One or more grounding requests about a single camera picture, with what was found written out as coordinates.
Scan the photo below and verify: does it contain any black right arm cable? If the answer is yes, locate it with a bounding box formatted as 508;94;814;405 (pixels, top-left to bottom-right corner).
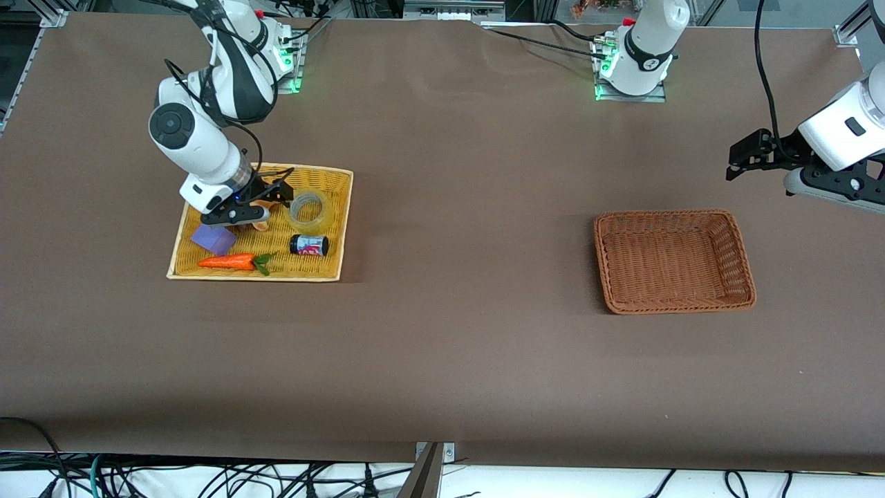
165;59;295;187

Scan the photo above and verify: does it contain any aluminium frame bar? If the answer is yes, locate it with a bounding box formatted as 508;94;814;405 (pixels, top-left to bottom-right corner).
403;0;507;21

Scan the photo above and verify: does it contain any yellow woven basket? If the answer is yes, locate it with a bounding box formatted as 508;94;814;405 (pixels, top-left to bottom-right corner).
167;163;354;283

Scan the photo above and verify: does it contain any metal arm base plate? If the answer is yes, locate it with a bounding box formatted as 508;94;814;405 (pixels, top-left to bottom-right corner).
593;35;668;103
273;31;306;94

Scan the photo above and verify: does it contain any brown table cover sheet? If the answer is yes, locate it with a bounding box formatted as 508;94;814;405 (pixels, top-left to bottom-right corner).
0;12;885;472

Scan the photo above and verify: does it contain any aluminium corner extrusion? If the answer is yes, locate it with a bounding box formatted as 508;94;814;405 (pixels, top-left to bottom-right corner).
0;10;68;132
833;0;873;49

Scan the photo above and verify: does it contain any purple foam block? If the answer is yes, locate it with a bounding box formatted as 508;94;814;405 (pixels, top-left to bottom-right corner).
190;221;238;257

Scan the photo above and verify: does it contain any clear yellowish tape roll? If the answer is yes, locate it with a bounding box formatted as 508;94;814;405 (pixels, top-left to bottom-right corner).
287;189;332;234

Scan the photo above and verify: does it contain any orange toy carrot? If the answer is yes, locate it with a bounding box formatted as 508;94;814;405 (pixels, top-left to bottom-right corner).
198;252;276;277

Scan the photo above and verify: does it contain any small dark printed jar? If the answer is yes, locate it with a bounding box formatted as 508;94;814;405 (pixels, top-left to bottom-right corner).
289;234;330;257

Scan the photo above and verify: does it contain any striped toy croissant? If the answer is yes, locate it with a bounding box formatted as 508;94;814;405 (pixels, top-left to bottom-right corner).
250;188;291;232

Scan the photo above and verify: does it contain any dark metal post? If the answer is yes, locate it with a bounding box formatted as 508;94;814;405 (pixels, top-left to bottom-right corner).
396;443;445;498

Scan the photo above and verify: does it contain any silver edge bracket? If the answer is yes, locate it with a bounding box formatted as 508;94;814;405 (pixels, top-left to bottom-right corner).
415;441;456;464

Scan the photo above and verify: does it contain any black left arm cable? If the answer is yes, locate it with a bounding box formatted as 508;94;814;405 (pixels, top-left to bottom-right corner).
752;0;785;156

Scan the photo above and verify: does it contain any black table cable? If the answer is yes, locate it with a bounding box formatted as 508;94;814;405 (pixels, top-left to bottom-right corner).
484;28;609;59
550;19;609;44

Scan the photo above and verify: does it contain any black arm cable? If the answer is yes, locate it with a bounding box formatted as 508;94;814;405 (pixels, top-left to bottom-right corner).
165;59;295;187
752;0;785;156

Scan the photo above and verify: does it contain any brown woven basket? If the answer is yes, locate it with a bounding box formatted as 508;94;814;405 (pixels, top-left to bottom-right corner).
593;210;757;315

